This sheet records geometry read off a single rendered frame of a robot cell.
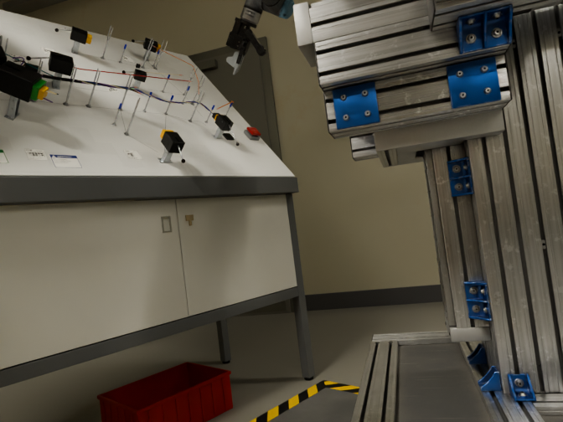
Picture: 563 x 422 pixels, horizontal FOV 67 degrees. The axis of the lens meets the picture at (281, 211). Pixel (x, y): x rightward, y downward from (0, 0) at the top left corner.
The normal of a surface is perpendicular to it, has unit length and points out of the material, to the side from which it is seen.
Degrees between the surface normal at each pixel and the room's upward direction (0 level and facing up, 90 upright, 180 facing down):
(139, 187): 90
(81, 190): 90
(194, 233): 90
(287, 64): 90
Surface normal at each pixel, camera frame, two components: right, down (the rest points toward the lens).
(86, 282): 0.72, -0.11
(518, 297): -0.27, 0.00
